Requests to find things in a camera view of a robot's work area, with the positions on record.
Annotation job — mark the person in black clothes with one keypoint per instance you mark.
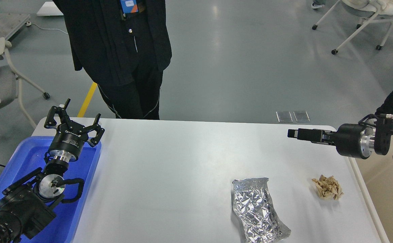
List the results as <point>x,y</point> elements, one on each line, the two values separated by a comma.
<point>124,47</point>

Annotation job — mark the white flat board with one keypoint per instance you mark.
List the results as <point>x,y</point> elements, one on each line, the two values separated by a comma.
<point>49,8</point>

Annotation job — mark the crumpled brown paper ball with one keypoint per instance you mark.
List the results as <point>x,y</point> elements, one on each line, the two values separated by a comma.
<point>328,187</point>

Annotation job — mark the aluminium foil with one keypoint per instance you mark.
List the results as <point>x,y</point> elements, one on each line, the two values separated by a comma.
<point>253,205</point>

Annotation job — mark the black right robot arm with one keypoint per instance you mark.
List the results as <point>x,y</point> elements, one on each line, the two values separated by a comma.
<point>383,131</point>

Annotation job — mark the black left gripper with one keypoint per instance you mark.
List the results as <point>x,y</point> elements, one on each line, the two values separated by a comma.
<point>67,141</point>

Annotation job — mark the beige plastic bin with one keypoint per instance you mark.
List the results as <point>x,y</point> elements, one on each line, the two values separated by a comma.
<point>377,173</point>

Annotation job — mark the left metal floor plate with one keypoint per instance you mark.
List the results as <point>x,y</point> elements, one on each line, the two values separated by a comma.
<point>284,116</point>

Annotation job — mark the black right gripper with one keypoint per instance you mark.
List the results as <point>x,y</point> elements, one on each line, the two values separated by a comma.
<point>351,140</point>

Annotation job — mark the right metal floor plate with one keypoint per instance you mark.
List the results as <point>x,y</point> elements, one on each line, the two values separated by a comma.
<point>301,116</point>

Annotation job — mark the metal floor plate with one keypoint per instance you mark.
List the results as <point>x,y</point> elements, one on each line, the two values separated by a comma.
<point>284,116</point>
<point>301,116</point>

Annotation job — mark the person feet by chair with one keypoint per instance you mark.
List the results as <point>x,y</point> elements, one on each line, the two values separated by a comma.
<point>317,4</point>

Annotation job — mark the blue plastic tray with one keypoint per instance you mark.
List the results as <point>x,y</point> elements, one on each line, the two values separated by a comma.
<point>28,156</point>

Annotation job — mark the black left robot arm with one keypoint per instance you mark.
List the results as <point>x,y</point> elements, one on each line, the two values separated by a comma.
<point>27,204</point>

